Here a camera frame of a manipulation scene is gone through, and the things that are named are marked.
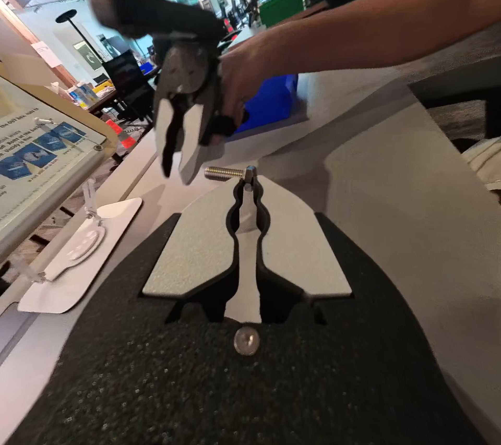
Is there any person's right hand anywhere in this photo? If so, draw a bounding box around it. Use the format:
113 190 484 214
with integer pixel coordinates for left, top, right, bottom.
218 32 276 129

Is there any printed instruction sheet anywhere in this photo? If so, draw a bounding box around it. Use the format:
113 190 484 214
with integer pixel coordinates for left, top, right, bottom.
0 79 107 234

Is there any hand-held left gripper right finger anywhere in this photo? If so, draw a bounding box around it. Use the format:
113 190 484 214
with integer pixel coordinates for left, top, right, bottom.
254 175 353 322

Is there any person's right forearm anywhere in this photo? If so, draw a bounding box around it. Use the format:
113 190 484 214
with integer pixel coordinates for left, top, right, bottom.
266 0 501 76

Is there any wooden document stand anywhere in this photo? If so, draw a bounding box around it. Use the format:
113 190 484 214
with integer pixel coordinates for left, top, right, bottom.
0 54 143 314

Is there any steel hex bolt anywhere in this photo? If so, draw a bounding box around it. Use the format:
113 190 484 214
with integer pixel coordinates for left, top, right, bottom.
204 165 258 191

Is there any green plastic bin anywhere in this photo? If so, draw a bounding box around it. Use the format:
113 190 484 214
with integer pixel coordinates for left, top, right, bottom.
259 0 305 28

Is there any orange traffic cone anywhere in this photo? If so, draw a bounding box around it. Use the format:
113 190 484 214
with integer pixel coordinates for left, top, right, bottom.
106 119 135 149

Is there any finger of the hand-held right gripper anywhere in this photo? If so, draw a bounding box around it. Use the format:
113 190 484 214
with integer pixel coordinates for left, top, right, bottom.
178 103 206 185
154 95 184 178

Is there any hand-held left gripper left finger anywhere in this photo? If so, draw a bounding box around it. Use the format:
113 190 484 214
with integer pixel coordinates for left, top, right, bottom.
142 179 241 322

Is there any blue plastic bin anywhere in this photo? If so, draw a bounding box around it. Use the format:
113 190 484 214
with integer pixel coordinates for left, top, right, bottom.
235 74 307 133

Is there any black office chair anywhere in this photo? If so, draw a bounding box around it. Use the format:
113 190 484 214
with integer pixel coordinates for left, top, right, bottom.
103 51 155 121

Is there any black floor lamp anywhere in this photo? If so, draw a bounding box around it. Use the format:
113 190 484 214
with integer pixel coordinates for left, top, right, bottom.
56 10 104 62

